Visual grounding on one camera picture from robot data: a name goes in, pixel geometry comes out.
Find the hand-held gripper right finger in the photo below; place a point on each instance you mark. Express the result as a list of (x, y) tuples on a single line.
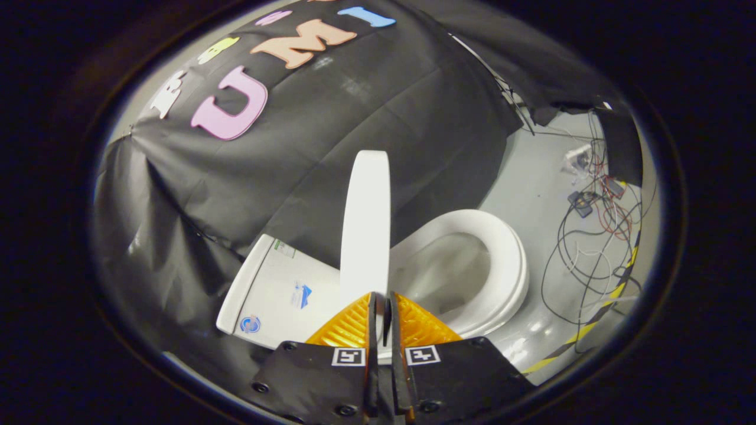
[(400, 372)]

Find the white toilet lid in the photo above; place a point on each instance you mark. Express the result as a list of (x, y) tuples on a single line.
[(366, 224)]

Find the white toilet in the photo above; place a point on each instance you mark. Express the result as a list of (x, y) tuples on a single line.
[(277, 289)]

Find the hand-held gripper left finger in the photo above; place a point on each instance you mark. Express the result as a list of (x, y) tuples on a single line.
[(371, 366)]

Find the black backdrop cloth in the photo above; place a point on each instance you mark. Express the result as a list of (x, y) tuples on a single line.
[(331, 130)]

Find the thin black backdrop stand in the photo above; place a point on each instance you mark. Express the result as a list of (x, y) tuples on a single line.
[(520, 112)]

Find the black box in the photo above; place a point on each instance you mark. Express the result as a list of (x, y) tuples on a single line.
[(623, 147)]

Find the yellow black striped floor tape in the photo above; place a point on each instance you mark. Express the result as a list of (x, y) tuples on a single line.
[(590, 327)]

